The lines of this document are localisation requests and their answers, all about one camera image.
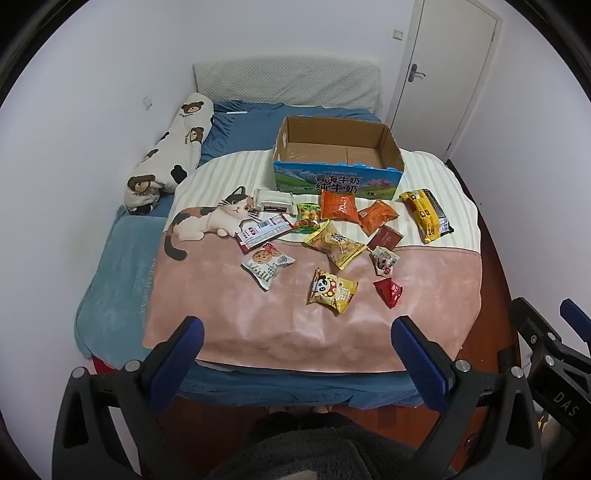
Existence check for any small orange snack packet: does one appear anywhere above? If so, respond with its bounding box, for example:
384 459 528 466
358 200 399 237

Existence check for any white snack pack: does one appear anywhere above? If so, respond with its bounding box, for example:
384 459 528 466
254 188 296 217

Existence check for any printed cardboard box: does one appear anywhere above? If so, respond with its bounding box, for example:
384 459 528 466
272 115 406 201

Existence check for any white door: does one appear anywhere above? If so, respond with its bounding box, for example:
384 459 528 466
385 0 503 160

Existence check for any green candy ball bag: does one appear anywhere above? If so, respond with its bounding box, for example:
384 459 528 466
294 202 322 232

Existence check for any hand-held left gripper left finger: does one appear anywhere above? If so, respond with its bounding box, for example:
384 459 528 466
52 316 205 480

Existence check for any yellow and black snack packet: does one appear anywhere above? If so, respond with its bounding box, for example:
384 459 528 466
399 188 454 244

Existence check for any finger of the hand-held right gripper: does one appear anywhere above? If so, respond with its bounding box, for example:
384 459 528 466
560 298 591 345
510 297 562 352

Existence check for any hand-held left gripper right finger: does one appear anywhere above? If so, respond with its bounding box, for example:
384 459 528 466
390 315 543 480

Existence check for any cat printed blanket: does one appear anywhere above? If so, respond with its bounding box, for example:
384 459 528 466
142 148 484 374

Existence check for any dark fleece clothing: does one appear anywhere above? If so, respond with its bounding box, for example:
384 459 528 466
203 411 458 480

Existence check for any white cookie packet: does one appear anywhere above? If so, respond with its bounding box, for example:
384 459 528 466
241 242 296 291

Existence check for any brown square packet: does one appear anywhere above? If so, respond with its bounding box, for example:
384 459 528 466
368 225 404 251

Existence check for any blue bed sheet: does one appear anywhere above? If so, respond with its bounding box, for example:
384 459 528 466
117 99 428 409

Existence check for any teal blanket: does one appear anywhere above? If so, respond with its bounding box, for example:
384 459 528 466
74 205 174 370

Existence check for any large orange snack packet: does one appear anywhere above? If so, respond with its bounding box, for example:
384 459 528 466
320 190 360 221

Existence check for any grey padded headboard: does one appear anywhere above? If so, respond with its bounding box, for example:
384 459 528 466
192 58 384 112

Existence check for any yellow chip bag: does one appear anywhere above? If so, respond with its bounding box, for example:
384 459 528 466
302 220 369 271

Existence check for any small white snack packet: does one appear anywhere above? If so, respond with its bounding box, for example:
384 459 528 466
370 246 400 276

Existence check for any red cloth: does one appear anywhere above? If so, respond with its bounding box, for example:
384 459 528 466
90 355 123 376

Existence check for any bear printed pillow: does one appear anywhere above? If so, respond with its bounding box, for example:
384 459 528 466
124 91 214 215

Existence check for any red triangular packet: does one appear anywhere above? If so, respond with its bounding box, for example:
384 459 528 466
373 277 404 309

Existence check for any yellow panda snack packet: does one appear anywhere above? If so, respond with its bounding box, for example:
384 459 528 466
308 268 359 315

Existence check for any long white and red packet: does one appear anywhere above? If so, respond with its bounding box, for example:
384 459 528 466
235 215 293 254

